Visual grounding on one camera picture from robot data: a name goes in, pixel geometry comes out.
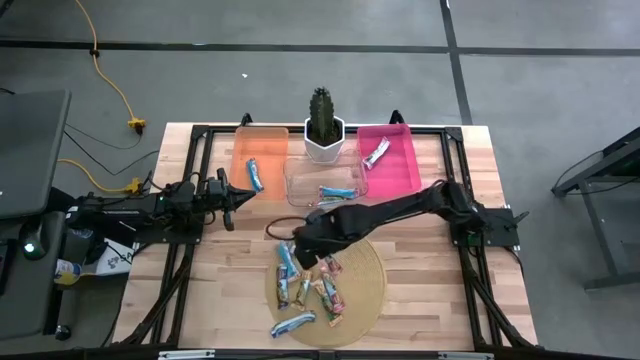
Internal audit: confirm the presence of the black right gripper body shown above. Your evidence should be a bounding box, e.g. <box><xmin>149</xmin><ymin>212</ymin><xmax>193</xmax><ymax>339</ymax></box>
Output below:
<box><xmin>292</xmin><ymin>209</ymin><xmax>361</xmax><ymax>254</ymax></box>

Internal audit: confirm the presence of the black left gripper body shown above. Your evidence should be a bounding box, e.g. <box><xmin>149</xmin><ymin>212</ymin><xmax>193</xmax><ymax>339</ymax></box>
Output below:
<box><xmin>202</xmin><ymin>167</ymin><xmax>236</xmax><ymax>232</ymax></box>

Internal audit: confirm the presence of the light blue granola bar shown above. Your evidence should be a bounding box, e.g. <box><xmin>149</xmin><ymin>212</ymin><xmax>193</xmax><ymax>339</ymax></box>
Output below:
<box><xmin>276</xmin><ymin>240</ymin><xmax>302</xmax><ymax>282</ymax></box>

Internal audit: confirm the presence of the red Chewy granola bar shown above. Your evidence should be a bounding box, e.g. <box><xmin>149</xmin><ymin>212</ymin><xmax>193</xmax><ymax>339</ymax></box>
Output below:
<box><xmin>318</xmin><ymin>253</ymin><xmax>345</xmax><ymax>276</ymax></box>

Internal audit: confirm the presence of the green clear-ended granola bar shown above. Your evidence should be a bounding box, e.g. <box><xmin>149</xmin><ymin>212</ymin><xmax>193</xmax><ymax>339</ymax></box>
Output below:
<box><xmin>308</xmin><ymin>196</ymin><xmax>352</xmax><ymax>208</ymax></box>

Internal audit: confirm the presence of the brown gold granola bar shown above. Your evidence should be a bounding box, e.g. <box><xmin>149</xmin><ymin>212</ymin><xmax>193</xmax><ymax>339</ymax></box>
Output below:
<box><xmin>291</xmin><ymin>269</ymin><xmax>314</xmax><ymax>313</ymax></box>

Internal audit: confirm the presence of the dark blue granola bar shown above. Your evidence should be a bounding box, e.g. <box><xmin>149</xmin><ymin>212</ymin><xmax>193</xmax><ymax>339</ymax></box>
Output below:
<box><xmin>275</xmin><ymin>263</ymin><xmax>292</xmax><ymax>312</ymax></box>

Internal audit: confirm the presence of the blue yellow-lettered granola bar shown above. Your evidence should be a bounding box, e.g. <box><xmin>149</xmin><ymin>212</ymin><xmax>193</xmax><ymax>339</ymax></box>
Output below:
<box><xmin>318</xmin><ymin>185</ymin><xmax>360</xmax><ymax>201</ymax></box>

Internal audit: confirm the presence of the clear plastic bin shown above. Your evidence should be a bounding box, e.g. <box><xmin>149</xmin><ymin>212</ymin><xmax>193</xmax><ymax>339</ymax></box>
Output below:
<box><xmin>282</xmin><ymin>148</ymin><xmax>370</xmax><ymax>209</ymax></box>

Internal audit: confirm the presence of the orange translucent plastic bin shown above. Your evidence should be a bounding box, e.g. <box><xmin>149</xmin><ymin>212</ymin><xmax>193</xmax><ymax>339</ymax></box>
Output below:
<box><xmin>228</xmin><ymin>125</ymin><xmax>291</xmax><ymax>202</ymax></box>

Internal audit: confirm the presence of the round woven straw placemat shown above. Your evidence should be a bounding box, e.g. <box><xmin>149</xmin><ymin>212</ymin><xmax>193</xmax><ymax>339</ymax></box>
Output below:
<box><xmin>263</xmin><ymin>234</ymin><xmax>389</xmax><ymax>349</ymax></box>

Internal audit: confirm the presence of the white hexagonal plant pot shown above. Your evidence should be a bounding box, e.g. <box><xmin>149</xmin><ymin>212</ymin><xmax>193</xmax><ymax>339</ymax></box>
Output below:
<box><xmin>303</xmin><ymin>115</ymin><xmax>347</xmax><ymax>164</ymax></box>

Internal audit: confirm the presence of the pink translucent plastic bin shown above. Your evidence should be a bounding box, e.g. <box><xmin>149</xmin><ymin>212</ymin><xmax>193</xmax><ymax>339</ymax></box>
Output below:
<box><xmin>356</xmin><ymin>123</ymin><xmax>424</xmax><ymax>200</ymax></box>

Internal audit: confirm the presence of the green cactus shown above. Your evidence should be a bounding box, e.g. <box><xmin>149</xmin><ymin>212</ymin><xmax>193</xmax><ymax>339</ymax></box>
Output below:
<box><xmin>308</xmin><ymin>86</ymin><xmax>335</xmax><ymax>146</ymax></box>

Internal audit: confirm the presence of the white printed bag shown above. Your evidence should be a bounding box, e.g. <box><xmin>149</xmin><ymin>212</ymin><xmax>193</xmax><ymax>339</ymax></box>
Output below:
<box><xmin>94</xmin><ymin>238</ymin><xmax>136</xmax><ymax>277</ymax></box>

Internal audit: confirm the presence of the yellow white bottle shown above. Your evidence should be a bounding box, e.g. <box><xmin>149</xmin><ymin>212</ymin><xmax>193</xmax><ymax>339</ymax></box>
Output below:
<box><xmin>53</xmin><ymin>258</ymin><xmax>84</xmax><ymax>286</ymax></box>

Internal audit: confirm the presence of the black computer mouse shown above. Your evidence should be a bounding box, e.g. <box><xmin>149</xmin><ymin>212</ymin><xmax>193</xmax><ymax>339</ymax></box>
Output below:
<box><xmin>18</xmin><ymin>222</ymin><xmax>49</xmax><ymax>261</ymax></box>

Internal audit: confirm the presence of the grey flat panel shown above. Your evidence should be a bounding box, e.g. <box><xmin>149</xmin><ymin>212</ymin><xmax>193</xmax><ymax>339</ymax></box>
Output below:
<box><xmin>0</xmin><ymin>88</ymin><xmax>72</xmax><ymax>221</ymax></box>

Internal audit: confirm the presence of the black metal side table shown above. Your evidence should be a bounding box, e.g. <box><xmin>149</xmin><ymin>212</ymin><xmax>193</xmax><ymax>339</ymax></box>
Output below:
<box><xmin>551</xmin><ymin>124</ymin><xmax>640</xmax><ymax>291</ymax></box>

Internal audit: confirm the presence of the black metal table frame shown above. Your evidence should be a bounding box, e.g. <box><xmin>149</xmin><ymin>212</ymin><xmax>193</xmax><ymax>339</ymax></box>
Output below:
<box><xmin>112</xmin><ymin>110</ymin><xmax>539</xmax><ymax>351</ymax></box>

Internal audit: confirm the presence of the yellow extension cable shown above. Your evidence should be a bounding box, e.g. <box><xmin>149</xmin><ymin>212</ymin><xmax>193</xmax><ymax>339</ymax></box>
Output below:
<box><xmin>57</xmin><ymin>158</ymin><xmax>144</xmax><ymax>195</ymax></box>
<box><xmin>73</xmin><ymin>0</ymin><xmax>149</xmax><ymax>135</ymax></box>

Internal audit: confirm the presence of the silver edge bracket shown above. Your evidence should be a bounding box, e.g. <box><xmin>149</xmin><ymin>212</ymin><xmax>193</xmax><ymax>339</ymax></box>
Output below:
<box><xmin>158</xmin><ymin>349</ymin><xmax>216</xmax><ymax>360</ymax></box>
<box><xmin>437</xmin><ymin>352</ymin><xmax>495</xmax><ymax>360</ymax></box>

